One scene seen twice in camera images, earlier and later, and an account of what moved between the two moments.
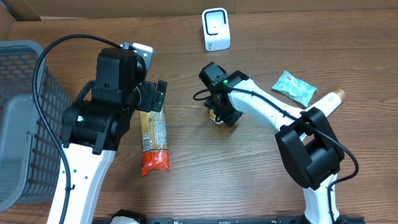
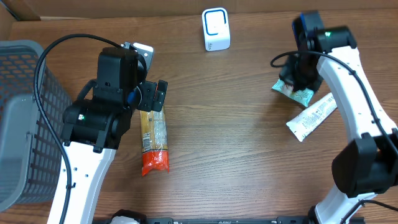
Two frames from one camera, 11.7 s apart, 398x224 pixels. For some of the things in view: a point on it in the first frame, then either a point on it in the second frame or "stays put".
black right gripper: x=232 y=119 -> x=287 y=76
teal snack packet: x=295 y=88 stays put
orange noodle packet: x=155 y=149 stays put
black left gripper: x=155 y=96 stays put
